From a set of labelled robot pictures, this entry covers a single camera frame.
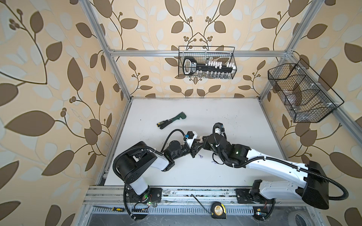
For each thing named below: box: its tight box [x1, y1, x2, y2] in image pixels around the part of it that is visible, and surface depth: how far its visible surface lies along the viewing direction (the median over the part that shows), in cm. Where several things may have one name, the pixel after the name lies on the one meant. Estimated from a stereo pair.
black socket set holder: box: [183, 56, 235, 76], surface depth 84 cm
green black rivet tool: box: [159, 111, 187, 130], surface depth 110 cm
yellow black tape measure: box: [211, 201, 227, 219], surface depth 69 cm
